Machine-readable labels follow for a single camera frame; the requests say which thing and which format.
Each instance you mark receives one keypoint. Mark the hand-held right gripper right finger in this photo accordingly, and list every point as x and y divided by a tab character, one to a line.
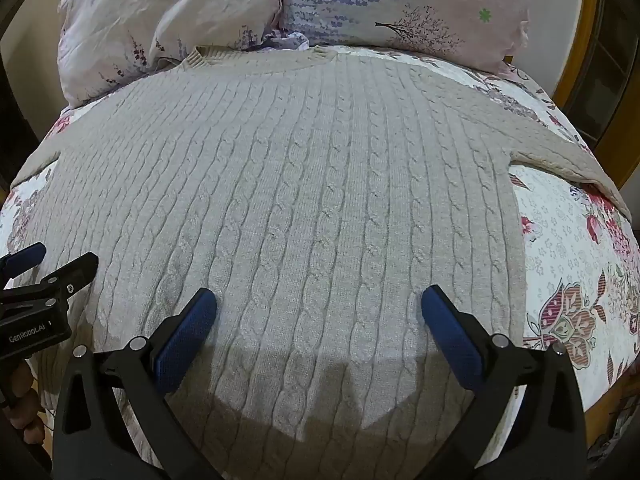
450	327

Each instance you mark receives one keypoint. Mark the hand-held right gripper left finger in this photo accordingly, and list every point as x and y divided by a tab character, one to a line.
186	329

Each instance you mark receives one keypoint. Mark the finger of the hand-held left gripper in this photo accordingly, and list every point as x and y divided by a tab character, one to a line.
60	277
22	256

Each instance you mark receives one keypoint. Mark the person's left hand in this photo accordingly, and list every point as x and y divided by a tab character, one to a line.
22	402

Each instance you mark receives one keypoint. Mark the floral quilted bedspread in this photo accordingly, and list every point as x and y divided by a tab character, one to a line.
570	260

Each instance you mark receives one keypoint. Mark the floral pink pillow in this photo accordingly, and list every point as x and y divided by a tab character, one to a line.
400	5
165	15

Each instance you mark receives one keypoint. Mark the wooden headboard frame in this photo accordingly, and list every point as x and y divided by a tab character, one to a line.
585	50

